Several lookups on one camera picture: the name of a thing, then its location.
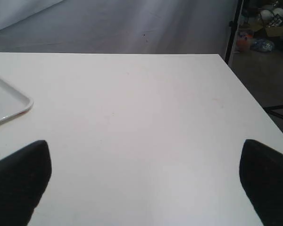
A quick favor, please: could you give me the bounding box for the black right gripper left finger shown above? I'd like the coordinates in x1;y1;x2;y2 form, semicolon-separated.
0;140;52;226

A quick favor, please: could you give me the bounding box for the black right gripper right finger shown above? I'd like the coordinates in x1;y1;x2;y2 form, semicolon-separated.
239;139;283;226

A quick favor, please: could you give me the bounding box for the white rectangular plastic tray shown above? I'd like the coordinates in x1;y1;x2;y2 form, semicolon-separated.
0;77;34;125

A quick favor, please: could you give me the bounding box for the black tripod stand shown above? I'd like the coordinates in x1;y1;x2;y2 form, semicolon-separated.
224;0;283;120

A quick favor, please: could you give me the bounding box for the clutter pile in background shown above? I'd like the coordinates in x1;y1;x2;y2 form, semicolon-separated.
235;0;283;52

